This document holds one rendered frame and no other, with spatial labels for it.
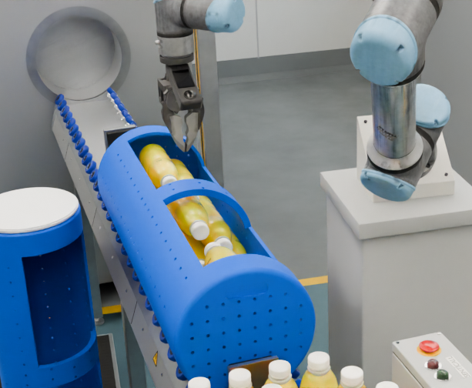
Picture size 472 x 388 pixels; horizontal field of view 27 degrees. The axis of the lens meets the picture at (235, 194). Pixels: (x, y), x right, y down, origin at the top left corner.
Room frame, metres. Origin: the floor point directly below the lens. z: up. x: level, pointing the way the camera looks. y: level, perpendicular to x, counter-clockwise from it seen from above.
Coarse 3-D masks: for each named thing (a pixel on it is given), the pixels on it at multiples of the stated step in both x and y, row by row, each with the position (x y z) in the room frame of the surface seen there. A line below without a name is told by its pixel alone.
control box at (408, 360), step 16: (432, 336) 1.53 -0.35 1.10; (400, 352) 1.49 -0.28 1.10; (416, 352) 1.48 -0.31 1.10; (448, 352) 1.48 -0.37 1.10; (400, 368) 1.48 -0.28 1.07; (416, 368) 1.43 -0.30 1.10; (448, 368) 1.43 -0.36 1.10; (464, 368) 1.42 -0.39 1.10; (400, 384) 1.48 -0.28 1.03; (416, 384) 1.42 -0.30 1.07; (432, 384) 1.38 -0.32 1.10; (448, 384) 1.38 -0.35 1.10; (464, 384) 1.37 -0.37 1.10
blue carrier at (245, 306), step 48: (144, 144) 2.41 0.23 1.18; (144, 192) 2.03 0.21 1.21; (192, 192) 1.97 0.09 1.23; (144, 240) 1.87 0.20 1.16; (240, 240) 2.06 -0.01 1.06; (144, 288) 1.81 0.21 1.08; (192, 288) 1.58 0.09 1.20; (240, 288) 1.58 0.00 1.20; (288, 288) 1.60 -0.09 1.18; (192, 336) 1.55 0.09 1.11; (240, 336) 1.58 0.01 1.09; (288, 336) 1.60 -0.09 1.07
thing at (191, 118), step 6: (186, 114) 1.95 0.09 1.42; (192, 114) 1.94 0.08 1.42; (186, 120) 1.94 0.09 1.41; (192, 120) 1.94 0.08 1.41; (186, 126) 1.99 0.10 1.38; (192, 126) 1.94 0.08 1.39; (186, 132) 1.94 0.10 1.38; (192, 132) 1.94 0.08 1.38; (186, 138) 1.95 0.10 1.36; (192, 138) 1.94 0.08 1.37; (186, 144) 1.94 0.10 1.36; (186, 150) 1.94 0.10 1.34
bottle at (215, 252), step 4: (212, 248) 1.77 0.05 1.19; (216, 248) 1.75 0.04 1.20; (220, 248) 1.75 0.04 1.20; (224, 248) 1.75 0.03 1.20; (228, 248) 1.76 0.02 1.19; (208, 252) 1.76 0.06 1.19; (212, 252) 1.74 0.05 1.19; (216, 252) 1.73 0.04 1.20; (220, 252) 1.73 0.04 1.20; (224, 252) 1.73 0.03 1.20; (228, 252) 1.73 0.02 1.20; (232, 252) 1.74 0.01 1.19; (208, 256) 1.74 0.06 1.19; (212, 256) 1.72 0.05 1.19; (216, 256) 1.72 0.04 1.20; (220, 256) 1.71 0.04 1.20; (224, 256) 1.71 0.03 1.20; (208, 260) 1.73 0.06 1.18; (212, 260) 1.71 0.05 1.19; (204, 264) 1.74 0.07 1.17
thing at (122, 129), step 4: (108, 128) 2.85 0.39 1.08; (112, 128) 2.84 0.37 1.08; (116, 128) 2.84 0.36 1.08; (120, 128) 2.84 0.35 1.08; (124, 128) 2.84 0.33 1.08; (128, 128) 2.84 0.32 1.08; (132, 128) 2.85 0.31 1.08; (104, 132) 2.82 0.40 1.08; (108, 132) 2.82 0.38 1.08; (112, 132) 2.82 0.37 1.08; (116, 132) 2.82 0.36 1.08; (120, 132) 2.82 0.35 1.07; (124, 132) 2.82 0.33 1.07; (104, 136) 2.83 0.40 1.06; (108, 136) 2.81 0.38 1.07; (112, 136) 2.81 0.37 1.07; (116, 136) 2.82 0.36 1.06; (104, 140) 2.84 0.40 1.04; (108, 140) 2.81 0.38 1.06; (112, 140) 2.81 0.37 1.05; (108, 144) 2.81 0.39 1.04
